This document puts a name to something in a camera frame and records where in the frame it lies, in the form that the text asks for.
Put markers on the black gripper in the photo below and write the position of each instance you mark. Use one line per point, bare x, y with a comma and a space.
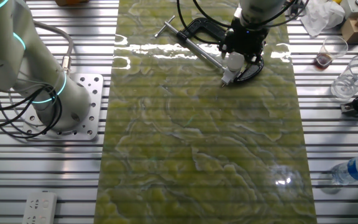
244, 39

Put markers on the white round light bulb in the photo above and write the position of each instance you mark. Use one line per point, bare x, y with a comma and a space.
235, 61

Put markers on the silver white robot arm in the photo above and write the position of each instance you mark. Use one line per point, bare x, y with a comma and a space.
8, 56

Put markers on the black C-clamp with steel screw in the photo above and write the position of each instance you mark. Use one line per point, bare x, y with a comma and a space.
253, 73

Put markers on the plastic cup with dark liquid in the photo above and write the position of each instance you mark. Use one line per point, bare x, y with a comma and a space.
323, 60

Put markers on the green marble pattern mat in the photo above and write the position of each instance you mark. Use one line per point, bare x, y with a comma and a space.
197, 140

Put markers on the crumpled white plastic bag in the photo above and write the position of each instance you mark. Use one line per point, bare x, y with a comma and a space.
325, 15

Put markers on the empty clear plastic cup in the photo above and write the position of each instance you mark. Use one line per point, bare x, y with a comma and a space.
346, 84

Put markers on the small yellow object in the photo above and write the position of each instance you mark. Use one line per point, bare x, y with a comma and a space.
337, 1

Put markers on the small brown cardboard box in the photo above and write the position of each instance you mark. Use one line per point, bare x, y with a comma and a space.
353, 34

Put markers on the clear water bottle blue label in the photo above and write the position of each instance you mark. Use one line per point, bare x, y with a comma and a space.
356, 169

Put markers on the white power strip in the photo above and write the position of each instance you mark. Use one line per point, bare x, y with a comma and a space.
39, 208

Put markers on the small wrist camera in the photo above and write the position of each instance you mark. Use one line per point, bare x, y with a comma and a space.
294, 7

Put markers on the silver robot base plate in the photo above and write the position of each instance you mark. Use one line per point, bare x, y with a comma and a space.
95, 102

